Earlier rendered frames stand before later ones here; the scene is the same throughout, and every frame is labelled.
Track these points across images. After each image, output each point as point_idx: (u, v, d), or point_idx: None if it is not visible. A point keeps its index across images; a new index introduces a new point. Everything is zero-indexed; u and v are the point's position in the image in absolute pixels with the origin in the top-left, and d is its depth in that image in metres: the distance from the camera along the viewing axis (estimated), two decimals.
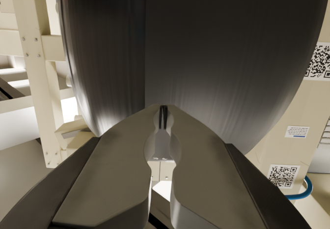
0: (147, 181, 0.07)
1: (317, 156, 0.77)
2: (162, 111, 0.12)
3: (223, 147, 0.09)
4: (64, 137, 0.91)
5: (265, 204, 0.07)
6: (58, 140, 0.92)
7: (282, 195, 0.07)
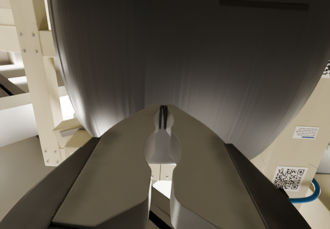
0: (147, 181, 0.07)
1: (322, 156, 0.74)
2: (162, 111, 0.12)
3: (223, 147, 0.09)
4: (62, 135, 0.89)
5: (265, 204, 0.07)
6: (57, 138, 0.90)
7: (282, 195, 0.07)
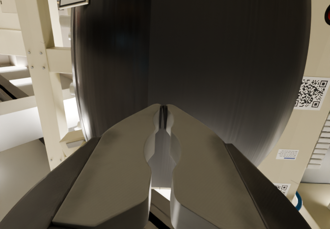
0: (147, 181, 0.07)
1: None
2: (162, 111, 0.12)
3: (223, 147, 0.09)
4: (68, 147, 0.95)
5: (265, 204, 0.07)
6: (63, 150, 0.96)
7: (282, 195, 0.07)
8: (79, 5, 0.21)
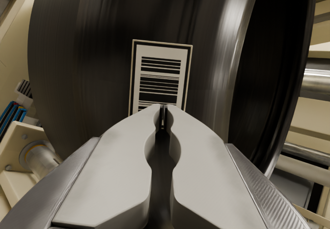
0: (147, 181, 0.07)
1: None
2: (162, 111, 0.12)
3: (223, 147, 0.09)
4: None
5: (265, 204, 0.07)
6: None
7: (282, 195, 0.07)
8: (150, 41, 0.13)
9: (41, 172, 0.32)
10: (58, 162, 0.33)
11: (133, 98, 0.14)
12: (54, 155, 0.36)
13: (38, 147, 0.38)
